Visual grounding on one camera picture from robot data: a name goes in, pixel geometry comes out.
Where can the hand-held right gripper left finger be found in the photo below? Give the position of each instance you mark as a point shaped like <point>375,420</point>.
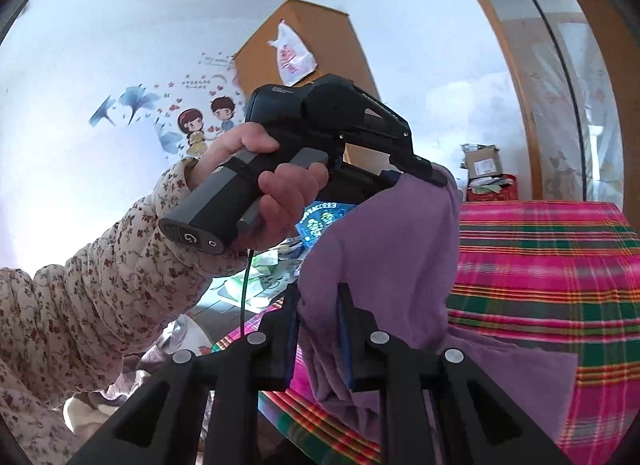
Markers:
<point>292,345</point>

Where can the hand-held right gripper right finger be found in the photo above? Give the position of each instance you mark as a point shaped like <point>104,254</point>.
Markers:
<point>345,345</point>

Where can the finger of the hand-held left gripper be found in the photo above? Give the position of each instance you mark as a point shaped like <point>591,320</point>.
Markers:
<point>402,145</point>
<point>355,182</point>

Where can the purple pants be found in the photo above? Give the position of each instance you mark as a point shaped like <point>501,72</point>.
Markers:
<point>390,255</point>

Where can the person's left forearm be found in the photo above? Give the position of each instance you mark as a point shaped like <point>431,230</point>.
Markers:
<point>100,285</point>

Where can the person's left hand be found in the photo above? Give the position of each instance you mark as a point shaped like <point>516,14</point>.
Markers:
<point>295,185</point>

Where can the blue printed tote bag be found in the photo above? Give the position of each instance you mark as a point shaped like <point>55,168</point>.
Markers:
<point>320,225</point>

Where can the white plastic bag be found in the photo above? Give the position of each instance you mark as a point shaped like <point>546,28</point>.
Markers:
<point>292,60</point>

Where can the green tissue pack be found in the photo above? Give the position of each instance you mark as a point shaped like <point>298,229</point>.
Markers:
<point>262,265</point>
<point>255,290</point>

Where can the wooden wardrobe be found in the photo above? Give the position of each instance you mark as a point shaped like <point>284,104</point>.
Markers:
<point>340,45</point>

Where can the cardboard box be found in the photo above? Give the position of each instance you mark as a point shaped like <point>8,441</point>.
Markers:
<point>482,162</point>

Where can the white side table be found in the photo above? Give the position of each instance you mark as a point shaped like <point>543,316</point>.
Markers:
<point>215,306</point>

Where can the red printed bucket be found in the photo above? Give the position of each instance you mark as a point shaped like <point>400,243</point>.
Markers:
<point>510,190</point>

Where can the pink green plaid blanket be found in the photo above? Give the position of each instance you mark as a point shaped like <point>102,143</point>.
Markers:
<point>525,270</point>

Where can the person's floral jacket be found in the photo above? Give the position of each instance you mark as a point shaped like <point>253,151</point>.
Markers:
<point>25,425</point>

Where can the cartoon wall sticker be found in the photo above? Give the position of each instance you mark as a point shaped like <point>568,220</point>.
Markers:
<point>195,130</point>

